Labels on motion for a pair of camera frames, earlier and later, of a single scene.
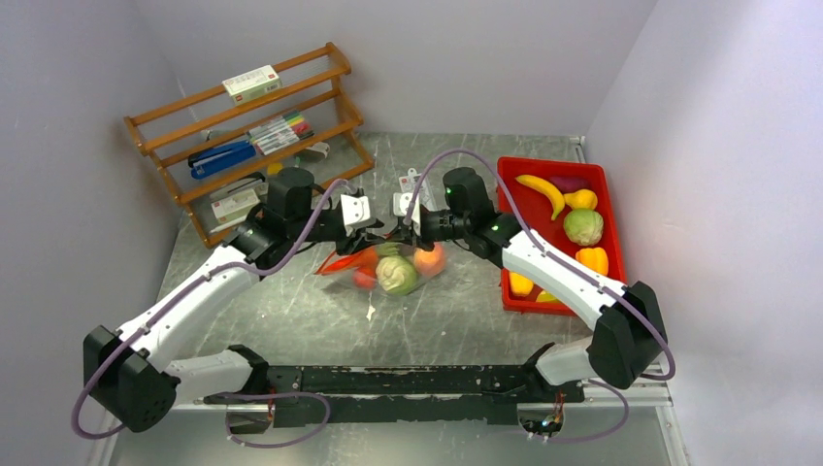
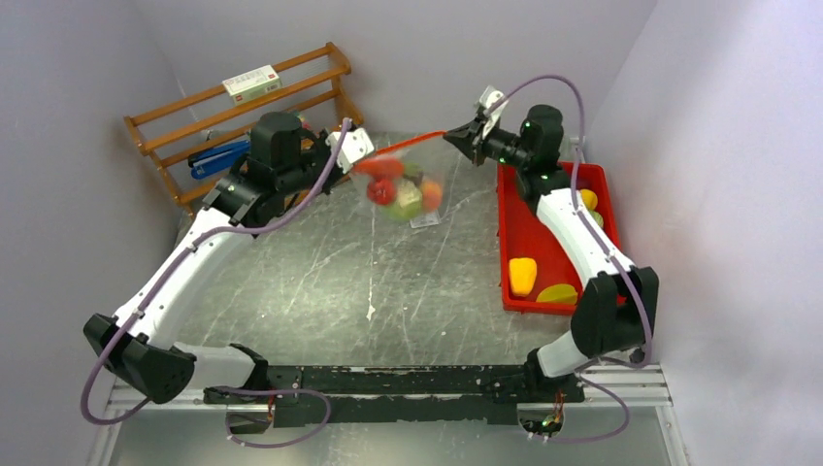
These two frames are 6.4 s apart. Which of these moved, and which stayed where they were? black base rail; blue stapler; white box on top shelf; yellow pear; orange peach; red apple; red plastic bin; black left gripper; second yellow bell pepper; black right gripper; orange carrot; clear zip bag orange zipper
Moved: red apple; orange peach; orange carrot; clear zip bag orange zipper; black left gripper; black right gripper
Stayed: white box on top shelf; red plastic bin; black base rail; yellow pear; blue stapler; second yellow bell pepper
